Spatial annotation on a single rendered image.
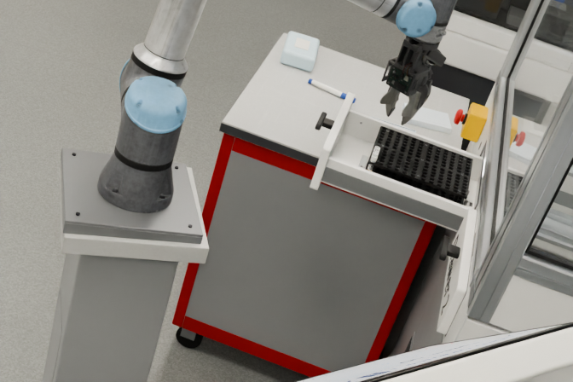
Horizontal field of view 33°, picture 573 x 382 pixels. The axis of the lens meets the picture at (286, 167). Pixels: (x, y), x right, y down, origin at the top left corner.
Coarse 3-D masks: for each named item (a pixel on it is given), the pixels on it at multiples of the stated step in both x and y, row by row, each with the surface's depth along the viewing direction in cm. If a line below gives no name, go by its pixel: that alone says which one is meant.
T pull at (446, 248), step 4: (444, 236) 185; (448, 236) 185; (444, 240) 183; (448, 240) 184; (444, 244) 182; (448, 244) 183; (444, 248) 181; (448, 248) 182; (452, 248) 182; (456, 248) 182; (440, 252) 181; (444, 252) 180; (448, 252) 181; (452, 252) 181; (456, 252) 181; (440, 256) 179; (444, 256) 179; (452, 256) 181; (456, 256) 181; (444, 260) 180
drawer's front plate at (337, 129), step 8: (352, 96) 221; (344, 104) 216; (344, 112) 213; (336, 120) 209; (344, 120) 217; (336, 128) 206; (328, 136) 202; (336, 136) 203; (328, 144) 199; (336, 144) 219; (328, 152) 198; (320, 160) 200; (320, 168) 201; (320, 176) 201; (312, 184) 203
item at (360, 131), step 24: (360, 120) 222; (360, 144) 222; (336, 168) 202; (360, 168) 201; (480, 168) 221; (360, 192) 203; (384, 192) 202; (408, 192) 200; (432, 216) 201; (456, 216) 200
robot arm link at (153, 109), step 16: (144, 80) 184; (160, 80) 186; (128, 96) 180; (144, 96) 180; (160, 96) 181; (176, 96) 183; (128, 112) 180; (144, 112) 178; (160, 112) 178; (176, 112) 180; (128, 128) 181; (144, 128) 179; (160, 128) 180; (176, 128) 182; (128, 144) 182; (144, 144) 181; (160, 144) 182; (176, 144) 186; (144, 160) 183; (160, 160) 184
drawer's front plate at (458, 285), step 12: (468, 216) 190; (468, 228) 186; (456, 240) 193; (468, 240) 183; (468, 252) 179; (456, 264) 180; (468, 264) 176; (456, 276) 175; (444, 288) 185; (456, 288) 169; (444, 300) 179; (456, 300) 170; (444, 312) 173; (444, 324) 173
